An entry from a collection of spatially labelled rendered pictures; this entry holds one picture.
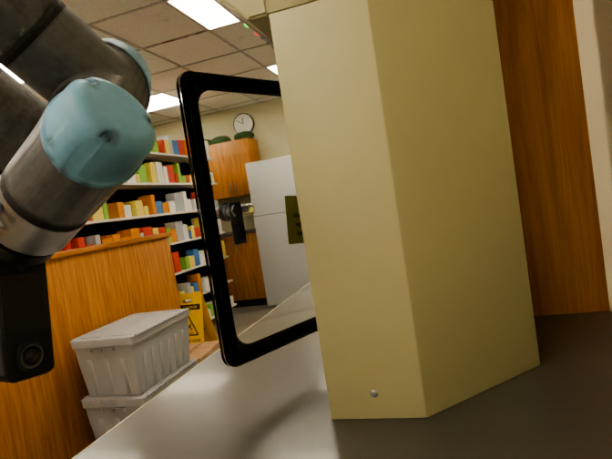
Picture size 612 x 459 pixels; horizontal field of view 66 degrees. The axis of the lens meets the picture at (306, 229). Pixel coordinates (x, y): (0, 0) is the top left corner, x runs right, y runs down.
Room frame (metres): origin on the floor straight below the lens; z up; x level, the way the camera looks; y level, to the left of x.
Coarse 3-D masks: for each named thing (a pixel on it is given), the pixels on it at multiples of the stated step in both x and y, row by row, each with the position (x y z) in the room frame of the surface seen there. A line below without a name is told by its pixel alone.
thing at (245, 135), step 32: (224, 96) 0.67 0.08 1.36; (256, 96) 0.71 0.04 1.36; (224, 128) 0.66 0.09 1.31; (256, 128) 0.70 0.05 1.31; (224, 160) 0.66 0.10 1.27; (256, 160) 0.70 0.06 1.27; (288, 160) 0.74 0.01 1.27; (224, 192) 0.65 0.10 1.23; (256, 192) 0.69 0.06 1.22; (288, 192) 0.74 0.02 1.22; (224, 224) 0.64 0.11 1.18; (256, 224) 0.68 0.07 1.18; (288, 224) 0.73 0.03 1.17; (224, 256) 0.64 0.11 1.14; (256, 256) 0.68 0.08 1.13; (288, 256) 0.72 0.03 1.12; (256, 288) 0.67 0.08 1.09; (288, 288) 0.71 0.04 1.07; (256, 320) 0.66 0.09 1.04; (288, 320) 0.71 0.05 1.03
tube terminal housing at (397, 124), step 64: (320, 0) 0.52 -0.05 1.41; (384, 0) 0.52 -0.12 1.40; (448, 0) 0.57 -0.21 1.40; (320, 64) 0.53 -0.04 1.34; (384, 64) 0.51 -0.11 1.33; (448, 64) 0.56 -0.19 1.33; (320, 128) 0.53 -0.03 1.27; (384, 128) 0.51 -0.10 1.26; (448, 128) 0.55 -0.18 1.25; (320, 192) 0.53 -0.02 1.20; (384, 192) 0.51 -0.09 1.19; (448, 192) 0.55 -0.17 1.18; (512, 192) 0.60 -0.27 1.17; (320, 256) 0.54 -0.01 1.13; (384, 256) 0.52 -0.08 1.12; (448, 256) 0.54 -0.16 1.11; (512, 256) 0.59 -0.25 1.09; (320, 320) 0.54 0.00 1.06; (384, 320) 0.52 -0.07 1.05; (448, 320) 0.53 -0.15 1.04; (512, 320) 0.58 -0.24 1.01; (384, 384) 0.52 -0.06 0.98; (448, 384) 0.53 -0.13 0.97
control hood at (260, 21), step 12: (216, 0) 0.63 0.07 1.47; (228, 0) 0.55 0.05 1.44; (240, 0) 0.55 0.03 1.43; (252, 0) 0.55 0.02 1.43; (264, 0) 0.54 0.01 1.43; (240, 12) 0.55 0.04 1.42; (252, 12) 0.55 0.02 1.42; (264, 12) 0.54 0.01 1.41; (252, 24) 0.57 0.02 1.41; (264, 24) 0.57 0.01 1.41
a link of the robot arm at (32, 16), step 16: (0, 0) 0.37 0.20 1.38; (16, 0) 0.38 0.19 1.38; (32, 0) 0.38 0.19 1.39; (48, 0) 0.40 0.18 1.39; (0, 16) 0.37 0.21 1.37; (16, 16) 0.38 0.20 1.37; (32, 16) 0.38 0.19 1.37; (48, 16) 0.39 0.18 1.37; (0, 32) 0.38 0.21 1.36; (16, 32) 0.38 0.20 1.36; (32, 32) 0.39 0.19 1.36; (0, 48) 0.39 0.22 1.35; (16, 48) 0.39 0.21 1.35
